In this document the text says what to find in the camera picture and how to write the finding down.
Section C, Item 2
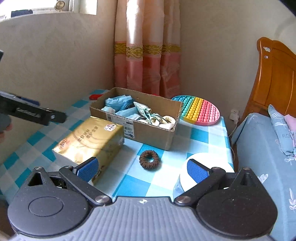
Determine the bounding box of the blue patterned pillow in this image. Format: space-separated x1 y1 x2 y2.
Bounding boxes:
268 104 296 157

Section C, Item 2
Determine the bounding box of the window frame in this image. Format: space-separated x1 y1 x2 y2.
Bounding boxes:
0 0 97 22

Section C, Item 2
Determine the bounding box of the cardboard box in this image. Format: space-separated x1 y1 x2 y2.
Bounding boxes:
90 87 184 151

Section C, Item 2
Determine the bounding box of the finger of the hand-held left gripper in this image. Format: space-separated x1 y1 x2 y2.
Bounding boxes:
0 91 40 107
0 95 68 127

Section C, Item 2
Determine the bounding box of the pink floral pillow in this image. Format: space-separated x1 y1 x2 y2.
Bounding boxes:
284 113 296 149

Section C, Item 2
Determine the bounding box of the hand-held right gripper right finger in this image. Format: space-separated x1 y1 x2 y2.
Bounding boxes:
174 159 265 206

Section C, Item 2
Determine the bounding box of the brown scrunchie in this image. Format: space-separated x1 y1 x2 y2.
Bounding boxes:
139 150 159 171

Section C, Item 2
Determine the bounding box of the blue bed sheet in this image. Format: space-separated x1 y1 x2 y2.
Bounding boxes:
231 113 296 241

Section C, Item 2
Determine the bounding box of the white round container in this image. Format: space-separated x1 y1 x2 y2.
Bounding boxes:
173 152 235 200

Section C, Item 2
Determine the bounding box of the cream scrunchie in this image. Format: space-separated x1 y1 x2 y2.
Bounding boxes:
159 116 176 130

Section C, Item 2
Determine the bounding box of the blue face mask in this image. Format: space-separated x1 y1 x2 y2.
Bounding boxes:
115 107 141 121
105 95 133 112

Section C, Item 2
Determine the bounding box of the green patterned cloth pouch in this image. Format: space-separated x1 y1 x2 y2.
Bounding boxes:
134 102 160 124

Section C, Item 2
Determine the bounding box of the wooden headboard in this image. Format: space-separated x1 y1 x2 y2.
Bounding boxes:
238 37 296 126

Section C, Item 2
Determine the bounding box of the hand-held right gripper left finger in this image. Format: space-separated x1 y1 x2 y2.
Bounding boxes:
25 157 111 207

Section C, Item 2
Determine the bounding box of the blue checkered tablecloth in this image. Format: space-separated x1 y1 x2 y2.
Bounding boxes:
0 89 235 209

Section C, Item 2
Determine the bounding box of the gold tissue pack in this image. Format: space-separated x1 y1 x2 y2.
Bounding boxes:
52 116 125 186

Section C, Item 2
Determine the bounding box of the rainbow pop toy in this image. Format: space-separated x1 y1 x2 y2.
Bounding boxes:
171 95 221 126

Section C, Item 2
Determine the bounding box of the pink curtain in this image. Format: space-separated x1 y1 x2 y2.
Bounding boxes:
114 0 181 100

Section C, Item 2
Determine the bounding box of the white wall plug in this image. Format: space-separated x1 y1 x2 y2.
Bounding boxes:
229 109 240 122

